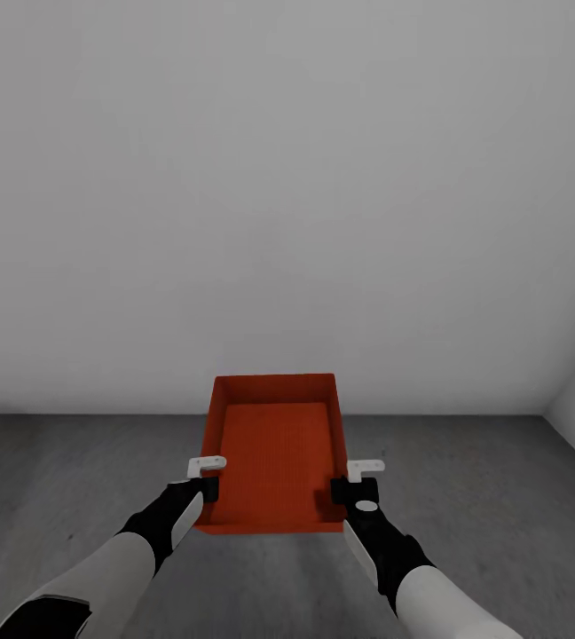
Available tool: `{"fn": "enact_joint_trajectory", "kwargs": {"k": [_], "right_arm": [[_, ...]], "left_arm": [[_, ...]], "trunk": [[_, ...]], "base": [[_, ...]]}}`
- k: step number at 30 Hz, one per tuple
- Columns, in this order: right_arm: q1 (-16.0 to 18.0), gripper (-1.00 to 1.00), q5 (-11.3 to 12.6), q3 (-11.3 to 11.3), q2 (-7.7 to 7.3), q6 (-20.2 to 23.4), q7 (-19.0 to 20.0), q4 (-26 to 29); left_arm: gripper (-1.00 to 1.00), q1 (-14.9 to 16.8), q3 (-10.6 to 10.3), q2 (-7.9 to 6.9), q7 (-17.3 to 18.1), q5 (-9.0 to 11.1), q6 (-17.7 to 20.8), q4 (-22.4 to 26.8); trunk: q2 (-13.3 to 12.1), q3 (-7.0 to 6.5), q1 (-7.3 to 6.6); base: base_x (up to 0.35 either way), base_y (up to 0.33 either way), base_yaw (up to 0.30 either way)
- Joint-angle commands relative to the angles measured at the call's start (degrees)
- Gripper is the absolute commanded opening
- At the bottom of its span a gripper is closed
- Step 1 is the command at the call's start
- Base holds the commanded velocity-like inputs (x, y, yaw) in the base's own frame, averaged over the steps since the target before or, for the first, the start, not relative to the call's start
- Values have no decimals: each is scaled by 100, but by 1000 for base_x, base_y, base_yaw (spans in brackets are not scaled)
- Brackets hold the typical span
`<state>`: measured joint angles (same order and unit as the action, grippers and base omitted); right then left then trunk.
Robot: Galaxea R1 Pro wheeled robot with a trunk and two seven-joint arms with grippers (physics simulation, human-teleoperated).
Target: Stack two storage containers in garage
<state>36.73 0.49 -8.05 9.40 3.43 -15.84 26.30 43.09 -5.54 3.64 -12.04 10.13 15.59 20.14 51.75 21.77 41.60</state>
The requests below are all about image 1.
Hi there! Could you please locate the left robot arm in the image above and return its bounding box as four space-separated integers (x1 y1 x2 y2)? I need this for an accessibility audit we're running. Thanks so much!
0 455 226 639

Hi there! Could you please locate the storage box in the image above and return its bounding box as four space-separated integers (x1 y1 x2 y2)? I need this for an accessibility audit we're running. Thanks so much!
193 374 348 535

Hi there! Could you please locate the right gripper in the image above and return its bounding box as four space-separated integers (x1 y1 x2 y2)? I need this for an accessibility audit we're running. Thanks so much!
330 476 379 506

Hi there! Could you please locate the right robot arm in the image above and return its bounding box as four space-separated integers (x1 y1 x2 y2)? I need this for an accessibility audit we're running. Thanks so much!
330 459 523 639

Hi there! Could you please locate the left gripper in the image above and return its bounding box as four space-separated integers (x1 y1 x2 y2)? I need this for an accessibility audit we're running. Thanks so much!
195 477 219 503

